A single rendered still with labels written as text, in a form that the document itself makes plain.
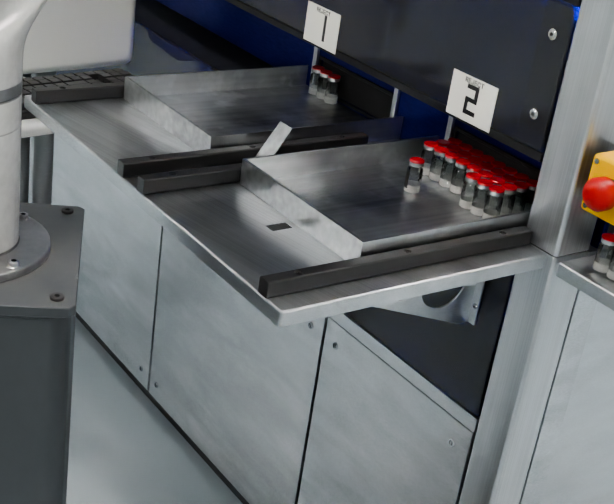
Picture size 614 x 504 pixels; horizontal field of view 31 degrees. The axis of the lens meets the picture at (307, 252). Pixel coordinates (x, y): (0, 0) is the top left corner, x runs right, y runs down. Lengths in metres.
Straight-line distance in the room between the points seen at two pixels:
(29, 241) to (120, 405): 1.30
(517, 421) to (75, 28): 1.07
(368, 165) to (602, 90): 0.39
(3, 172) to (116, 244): 1.25
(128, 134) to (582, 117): 0.63
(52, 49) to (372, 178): 0.76
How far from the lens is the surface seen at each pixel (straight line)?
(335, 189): 1.47
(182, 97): 1.75
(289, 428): 1.95
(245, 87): 1.82
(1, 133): 1.18
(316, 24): 1.72
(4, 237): 1.23
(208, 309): 2.11
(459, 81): 1.48
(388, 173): 1.55
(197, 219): 1.33
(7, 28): 1.15
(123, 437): 2.44
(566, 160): 1.36
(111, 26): 2.11
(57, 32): 2.05
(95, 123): 1.61
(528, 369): 1.47
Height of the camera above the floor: 1.43
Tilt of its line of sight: 25 degrees down
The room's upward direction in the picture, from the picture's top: 9 degrees clockwise
